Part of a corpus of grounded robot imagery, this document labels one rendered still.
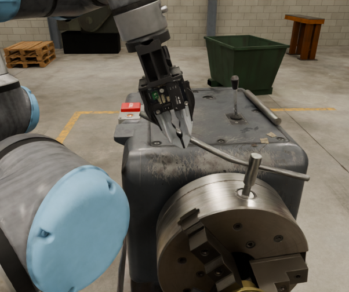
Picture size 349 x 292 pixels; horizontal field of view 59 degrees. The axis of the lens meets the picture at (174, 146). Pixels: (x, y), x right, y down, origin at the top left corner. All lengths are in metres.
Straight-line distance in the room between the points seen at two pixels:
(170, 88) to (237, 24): 10.25
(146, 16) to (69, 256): 0.33
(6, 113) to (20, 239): 0.51
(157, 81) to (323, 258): 2.07
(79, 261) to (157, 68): 0.30
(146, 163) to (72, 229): 0.44
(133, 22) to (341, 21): 11.52
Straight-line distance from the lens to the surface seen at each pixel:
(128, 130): 0.85
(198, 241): 0.58
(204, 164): 0.72
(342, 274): 2.35
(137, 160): 0.72
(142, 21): 0.48
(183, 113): 0.54
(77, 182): 0.30
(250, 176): 0.60
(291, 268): 0.68
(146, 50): 0.47
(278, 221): 0.64
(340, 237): 2.62
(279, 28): 11.12
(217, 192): 0.63
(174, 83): 0.48
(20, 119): 0.80
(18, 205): 0.31
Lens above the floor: 1.59
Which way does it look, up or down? 27 degrees down
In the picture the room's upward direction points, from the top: straight up
